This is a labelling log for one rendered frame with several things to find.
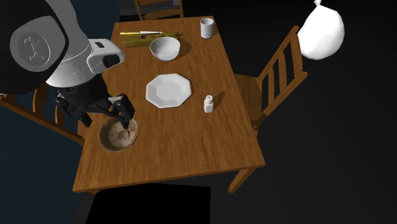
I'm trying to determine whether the white cup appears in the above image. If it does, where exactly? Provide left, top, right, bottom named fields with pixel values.
left=200, top=17, right=215, bottom=40

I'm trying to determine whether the brown lumpy food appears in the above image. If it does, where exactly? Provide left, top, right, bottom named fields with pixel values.
left=107, top=120, right=137, bottom=149

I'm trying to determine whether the brown bowl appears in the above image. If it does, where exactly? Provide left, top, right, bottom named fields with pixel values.
left=99, top=117, right=139, bottom=153

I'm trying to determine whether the white octagonal plate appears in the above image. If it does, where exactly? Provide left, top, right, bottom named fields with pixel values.
left=145, top=73, right=193, bottom=109

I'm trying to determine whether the white tied bag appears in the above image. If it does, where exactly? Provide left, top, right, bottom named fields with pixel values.
left=296, top=0, right=346, bottom=60

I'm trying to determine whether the olive green flat board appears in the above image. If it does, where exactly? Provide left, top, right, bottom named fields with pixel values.
left=123, top=32, right=180, bottom=48

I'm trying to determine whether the white shaker bottle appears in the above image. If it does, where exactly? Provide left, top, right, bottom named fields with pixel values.
left=203, top=94, right=215, bottom=114

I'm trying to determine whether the white bowl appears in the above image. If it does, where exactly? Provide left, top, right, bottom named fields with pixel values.
left=149, top=36, right=181, bottom=62

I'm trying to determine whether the wooden chair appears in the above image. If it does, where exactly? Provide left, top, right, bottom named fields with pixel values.
left=232, top=25, right=309, bottom=131
left=0, top=81, right=87, bottom=147
left=134, top=0, right=185, bottom=21

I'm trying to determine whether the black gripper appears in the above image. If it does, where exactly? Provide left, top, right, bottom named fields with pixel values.
left=54, top=73, right=136, bottom=130

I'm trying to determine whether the wooden dining table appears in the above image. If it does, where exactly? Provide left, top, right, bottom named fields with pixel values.
left=72, top=15, right=267, bottom=195

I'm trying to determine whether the yellow and white pen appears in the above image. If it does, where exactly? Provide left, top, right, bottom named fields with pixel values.
left=119, top=31, right=165, bottom=36

